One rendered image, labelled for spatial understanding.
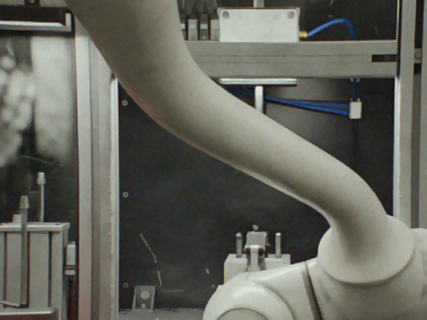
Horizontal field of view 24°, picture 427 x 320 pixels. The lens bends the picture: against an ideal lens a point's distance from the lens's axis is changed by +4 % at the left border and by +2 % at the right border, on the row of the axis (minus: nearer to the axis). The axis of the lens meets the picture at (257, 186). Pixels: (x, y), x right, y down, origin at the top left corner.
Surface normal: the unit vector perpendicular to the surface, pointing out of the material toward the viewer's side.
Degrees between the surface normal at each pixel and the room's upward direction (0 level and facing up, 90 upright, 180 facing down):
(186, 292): 90
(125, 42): 138
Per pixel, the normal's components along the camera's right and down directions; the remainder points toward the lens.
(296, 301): 0.13, -0.31
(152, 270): -0.03, 0.05
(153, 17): 0.66, 0.51
